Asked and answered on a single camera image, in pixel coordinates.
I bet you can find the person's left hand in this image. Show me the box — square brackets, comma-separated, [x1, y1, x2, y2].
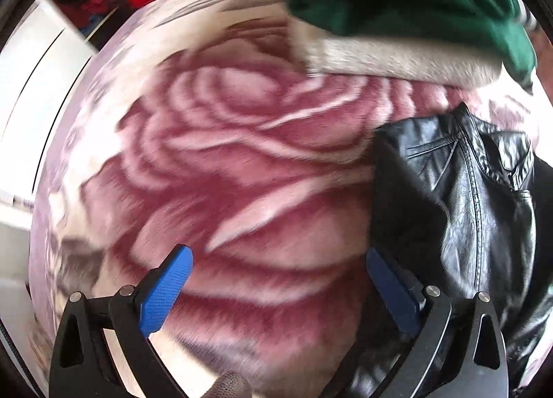
[206, 372, 254, 398]

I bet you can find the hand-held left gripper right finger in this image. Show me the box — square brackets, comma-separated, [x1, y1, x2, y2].
[365, 247, 509, 398]

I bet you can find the red hanging garment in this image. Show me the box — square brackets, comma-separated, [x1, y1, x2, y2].
[56, 0, 130, 33]

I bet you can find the black leather jacket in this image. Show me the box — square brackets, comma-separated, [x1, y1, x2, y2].
[346, 102, 553, 398]

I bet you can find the rose print blanket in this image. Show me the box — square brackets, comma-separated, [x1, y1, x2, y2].
[28, 0, 545, 398]

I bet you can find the white wardrobe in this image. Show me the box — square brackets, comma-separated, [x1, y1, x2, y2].
[0, 0, 100, 209]

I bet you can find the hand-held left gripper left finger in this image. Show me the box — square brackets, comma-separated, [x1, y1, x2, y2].
[49, 243, 195, 398]

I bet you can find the beige fleece garment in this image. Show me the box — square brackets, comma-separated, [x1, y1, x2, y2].
[289, 18, 504, 90]

